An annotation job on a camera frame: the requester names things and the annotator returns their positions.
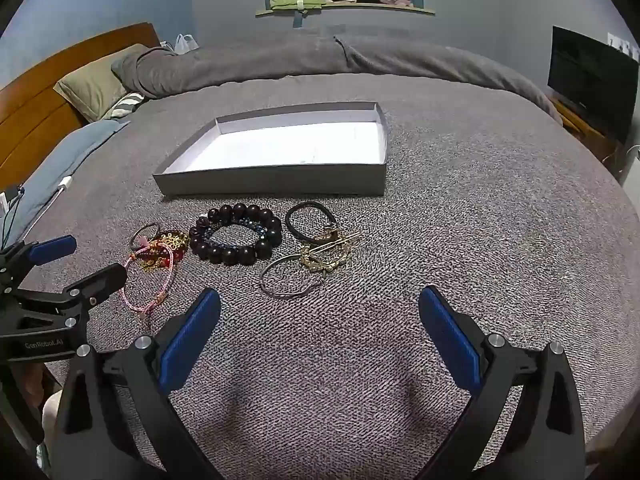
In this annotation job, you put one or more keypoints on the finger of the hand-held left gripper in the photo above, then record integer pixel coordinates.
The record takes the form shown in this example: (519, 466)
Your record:
(102, 280)
(52, 249)

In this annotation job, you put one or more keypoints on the thin silver bangle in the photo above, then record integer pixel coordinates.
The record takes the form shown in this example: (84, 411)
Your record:
(272, 266)

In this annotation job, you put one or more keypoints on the shallow grey cardboard box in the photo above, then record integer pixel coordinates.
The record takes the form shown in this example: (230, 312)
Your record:
(300, 145)

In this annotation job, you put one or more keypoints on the olive green pillow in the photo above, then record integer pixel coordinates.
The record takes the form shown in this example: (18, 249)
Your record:
(95, 85)

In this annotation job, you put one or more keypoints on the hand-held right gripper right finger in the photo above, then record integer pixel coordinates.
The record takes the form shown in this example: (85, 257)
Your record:
(447, 337)

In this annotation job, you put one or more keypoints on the gold hair clip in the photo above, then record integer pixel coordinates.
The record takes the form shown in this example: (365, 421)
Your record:
(340, 241)

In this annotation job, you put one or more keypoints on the grey duvet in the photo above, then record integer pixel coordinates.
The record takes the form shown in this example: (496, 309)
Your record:
(300, 55)

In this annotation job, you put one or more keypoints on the blue blanket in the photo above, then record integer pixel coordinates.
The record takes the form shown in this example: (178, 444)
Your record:
(65, 155)

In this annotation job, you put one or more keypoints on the wooden television stand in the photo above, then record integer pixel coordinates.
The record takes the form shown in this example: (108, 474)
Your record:
(585, 127)

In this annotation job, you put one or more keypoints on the white plastic bag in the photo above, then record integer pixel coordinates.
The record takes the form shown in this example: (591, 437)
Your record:
(185, 44)

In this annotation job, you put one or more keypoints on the striped pillow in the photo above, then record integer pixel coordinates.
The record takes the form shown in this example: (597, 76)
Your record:
(122, 105)

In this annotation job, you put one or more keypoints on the black television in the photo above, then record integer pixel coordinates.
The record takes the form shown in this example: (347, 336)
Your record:
(590, 80)

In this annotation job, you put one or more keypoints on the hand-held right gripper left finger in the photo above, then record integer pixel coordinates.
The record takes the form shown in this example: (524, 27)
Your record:
(192, 337)

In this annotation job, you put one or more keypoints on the white wall socket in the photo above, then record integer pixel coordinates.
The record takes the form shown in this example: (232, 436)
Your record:
(620, 42)

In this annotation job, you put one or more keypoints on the person's left hand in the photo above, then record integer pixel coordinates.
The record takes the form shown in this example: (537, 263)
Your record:
(30, 380)

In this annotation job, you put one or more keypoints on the pink cloth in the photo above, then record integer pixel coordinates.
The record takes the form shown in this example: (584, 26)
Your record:
(397, 2)

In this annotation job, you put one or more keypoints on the wooden headboard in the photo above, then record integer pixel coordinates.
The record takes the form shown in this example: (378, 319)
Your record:
(30, 110)

